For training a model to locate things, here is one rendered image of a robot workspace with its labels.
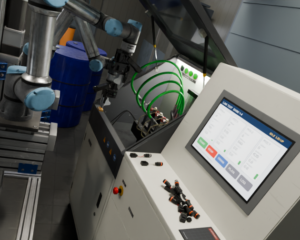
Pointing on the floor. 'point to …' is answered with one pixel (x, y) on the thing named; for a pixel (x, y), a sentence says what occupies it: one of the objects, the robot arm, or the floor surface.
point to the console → (223, 223)
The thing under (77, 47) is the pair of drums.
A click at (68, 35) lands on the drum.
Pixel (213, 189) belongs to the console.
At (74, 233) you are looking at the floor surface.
